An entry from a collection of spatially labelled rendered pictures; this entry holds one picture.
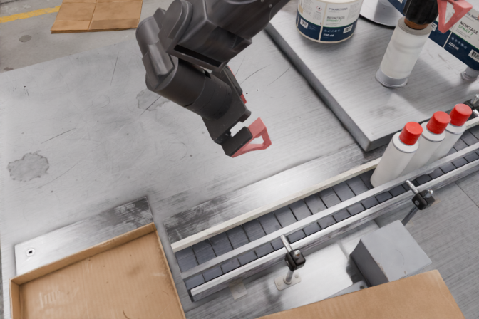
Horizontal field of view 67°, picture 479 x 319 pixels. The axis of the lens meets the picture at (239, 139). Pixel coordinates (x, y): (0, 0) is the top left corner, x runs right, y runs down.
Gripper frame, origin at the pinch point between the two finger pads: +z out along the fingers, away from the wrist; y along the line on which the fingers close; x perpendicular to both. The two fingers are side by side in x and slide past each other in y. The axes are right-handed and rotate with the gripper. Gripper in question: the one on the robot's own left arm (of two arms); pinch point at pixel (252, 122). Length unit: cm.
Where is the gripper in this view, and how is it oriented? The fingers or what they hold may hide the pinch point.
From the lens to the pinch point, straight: 58.0
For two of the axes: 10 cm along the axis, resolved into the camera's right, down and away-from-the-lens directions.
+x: -7.1, 6.3, 3.1
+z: 5.9, 2.9, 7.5
